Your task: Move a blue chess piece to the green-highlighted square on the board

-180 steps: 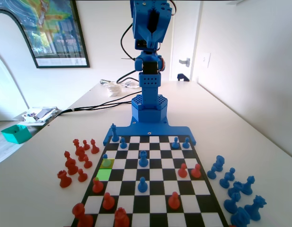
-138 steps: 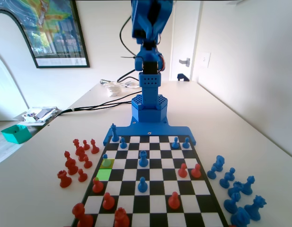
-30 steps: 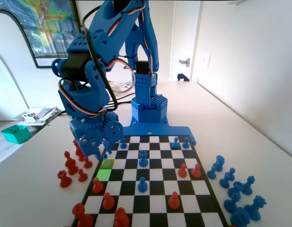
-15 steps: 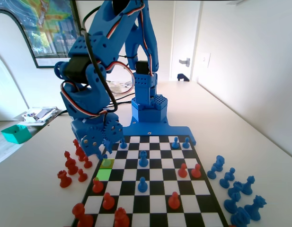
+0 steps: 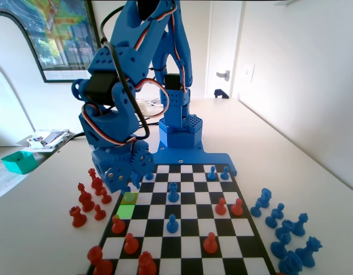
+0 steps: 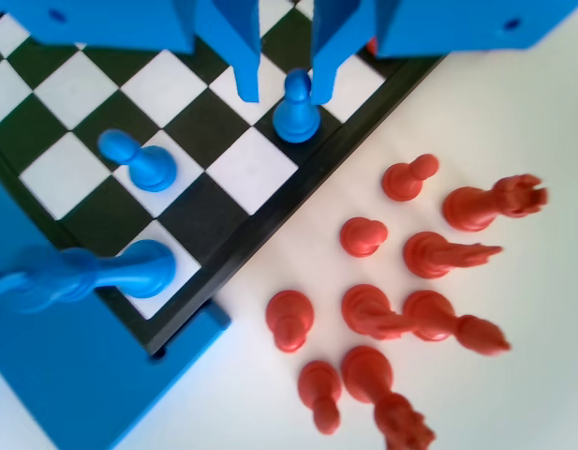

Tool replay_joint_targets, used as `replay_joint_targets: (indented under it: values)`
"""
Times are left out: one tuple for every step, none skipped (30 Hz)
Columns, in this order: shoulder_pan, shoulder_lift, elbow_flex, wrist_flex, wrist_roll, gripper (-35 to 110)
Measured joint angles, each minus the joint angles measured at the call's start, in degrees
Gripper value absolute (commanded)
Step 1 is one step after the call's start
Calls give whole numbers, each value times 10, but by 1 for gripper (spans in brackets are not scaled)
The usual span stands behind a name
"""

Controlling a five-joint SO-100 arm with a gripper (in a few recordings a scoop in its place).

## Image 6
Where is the blue chess pawn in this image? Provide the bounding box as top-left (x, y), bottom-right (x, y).
top-left (96, 128), bottom-right (178, 193)
top-left (272, 67), bottom-right (322, 144)

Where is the red chess pawn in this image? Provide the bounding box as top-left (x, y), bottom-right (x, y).
top-left (380, 153), bottom-right (440, 203)
top-left (297, 359), bottom-right (343, 436)
top-left (339, 216), bottom-right (390, 258)

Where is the red chess queen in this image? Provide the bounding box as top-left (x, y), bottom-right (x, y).
top-left (340, 345), bottom-right (437, 450)

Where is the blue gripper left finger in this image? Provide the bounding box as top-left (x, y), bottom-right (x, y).
top-left (194, 0), bottom-right (262, 104)

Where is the black white chessboard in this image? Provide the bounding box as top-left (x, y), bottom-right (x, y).
top-left (0, 0), bottom-right (452, 361)

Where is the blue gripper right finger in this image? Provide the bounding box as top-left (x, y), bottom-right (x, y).
top-left (311, 0), bottom-right (373, 106)

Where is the blue chess king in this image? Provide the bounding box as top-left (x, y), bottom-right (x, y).
top-left (0, 238), bottom-right (177, 316)

